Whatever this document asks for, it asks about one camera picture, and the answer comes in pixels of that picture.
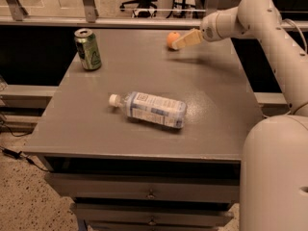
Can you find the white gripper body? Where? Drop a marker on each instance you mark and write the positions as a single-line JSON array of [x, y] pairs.
[[208, 32]]

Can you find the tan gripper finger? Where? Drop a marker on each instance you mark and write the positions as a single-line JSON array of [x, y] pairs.
[[192, 37]]

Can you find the orange fruit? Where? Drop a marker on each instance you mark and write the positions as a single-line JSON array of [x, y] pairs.
[[171, 38]]

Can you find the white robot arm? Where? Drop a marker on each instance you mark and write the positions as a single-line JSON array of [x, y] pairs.
[[274, 166]]

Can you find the blue label plastic bottle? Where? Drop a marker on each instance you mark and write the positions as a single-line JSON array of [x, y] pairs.
[[151, 108]]

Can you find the black office chair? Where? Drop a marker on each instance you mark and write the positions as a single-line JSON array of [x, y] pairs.
[[144, 9]]

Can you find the green soda can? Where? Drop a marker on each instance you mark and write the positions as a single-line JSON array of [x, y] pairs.
[[87, 48]]

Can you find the grey drawer cabinet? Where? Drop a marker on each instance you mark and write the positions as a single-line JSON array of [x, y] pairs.
[[152, 140]]

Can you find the top grey drawer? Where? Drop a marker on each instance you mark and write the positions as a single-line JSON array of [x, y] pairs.
[[144, 188]]

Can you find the grey drawer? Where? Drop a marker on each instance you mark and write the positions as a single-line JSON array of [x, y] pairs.
[[144, 188], [151, 215]]

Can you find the metal guard railing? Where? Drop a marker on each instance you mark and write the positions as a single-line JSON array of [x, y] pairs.
[[106, 13]]

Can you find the lower grey drawer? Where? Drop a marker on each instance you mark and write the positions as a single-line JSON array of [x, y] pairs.
[[151, 215]]

